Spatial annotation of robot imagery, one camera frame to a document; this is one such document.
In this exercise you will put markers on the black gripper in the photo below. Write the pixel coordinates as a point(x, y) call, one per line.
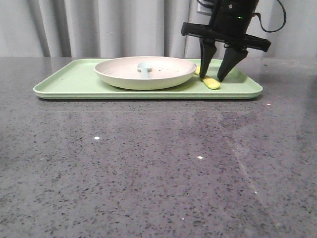
point(229, 22)

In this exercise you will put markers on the yellow plastic fork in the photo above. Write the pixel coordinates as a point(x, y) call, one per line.
point(210, 82)

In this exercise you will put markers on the cream speckled round plate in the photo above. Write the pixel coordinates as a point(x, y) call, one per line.
point(166, 72)

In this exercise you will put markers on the pale blue plastic spoon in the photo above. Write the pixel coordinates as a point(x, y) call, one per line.
point(144, 68)

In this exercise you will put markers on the light green plastic tray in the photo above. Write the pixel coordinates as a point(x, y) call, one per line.
point(78, 80)

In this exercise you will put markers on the grey pleated curtain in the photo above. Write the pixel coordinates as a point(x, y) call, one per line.
point(119, 28)

